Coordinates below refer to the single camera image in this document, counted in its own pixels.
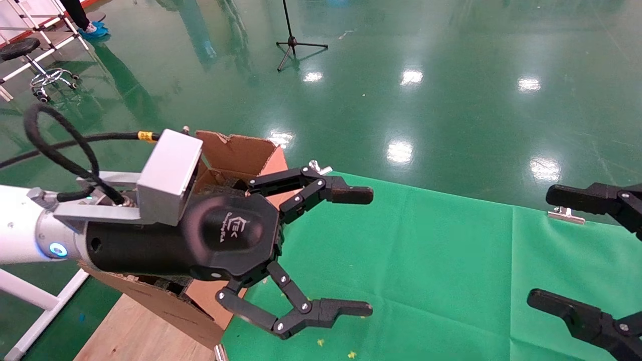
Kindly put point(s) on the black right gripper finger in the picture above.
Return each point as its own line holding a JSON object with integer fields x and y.
{"x": 582, "y": 198}
{"x": 577, "y": 316}

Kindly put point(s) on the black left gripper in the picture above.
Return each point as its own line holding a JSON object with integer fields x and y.
{"x": 225, "y": 238}

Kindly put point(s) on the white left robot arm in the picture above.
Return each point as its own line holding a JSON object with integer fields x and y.
{"x": 20, "y": 225}

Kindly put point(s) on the large open cardboard carton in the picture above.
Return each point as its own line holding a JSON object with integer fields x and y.
{"x": 160, "y": 311}

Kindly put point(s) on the silver metal cloth clip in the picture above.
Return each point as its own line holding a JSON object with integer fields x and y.
{"x": 314, "y": 164}
{"x": 567, "y": 216}
{"x": 220, "y": 353}

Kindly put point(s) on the green table cloth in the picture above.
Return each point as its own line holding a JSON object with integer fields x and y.
{"x": 451, "y": 281}

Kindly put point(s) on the black foam insert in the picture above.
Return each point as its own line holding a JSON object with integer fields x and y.
{"x": 168, "y": 283}
{"x": 233, "y": 184}

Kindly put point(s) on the black tripod stand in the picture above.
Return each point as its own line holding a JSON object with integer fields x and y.
{"x": 292, "y": 41}

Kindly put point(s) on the black round stand base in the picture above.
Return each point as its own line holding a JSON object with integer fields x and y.
{"x": 99, "y": 16}

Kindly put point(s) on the person with blue shoe covers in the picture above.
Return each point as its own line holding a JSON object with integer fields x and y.
{"x": 75, "y": 10}

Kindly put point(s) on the black wheeled stool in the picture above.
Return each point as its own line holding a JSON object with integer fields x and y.
{"x": 20, "y": 47}

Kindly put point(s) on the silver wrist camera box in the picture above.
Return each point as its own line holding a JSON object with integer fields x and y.
{"x": 168, "y": 173}

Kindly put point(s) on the white table leg frame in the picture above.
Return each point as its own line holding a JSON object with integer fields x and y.
{"x": 25, "y": 292}

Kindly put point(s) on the white metal rack frame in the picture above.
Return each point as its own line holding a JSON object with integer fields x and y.
{"x": 50, "y": 50}

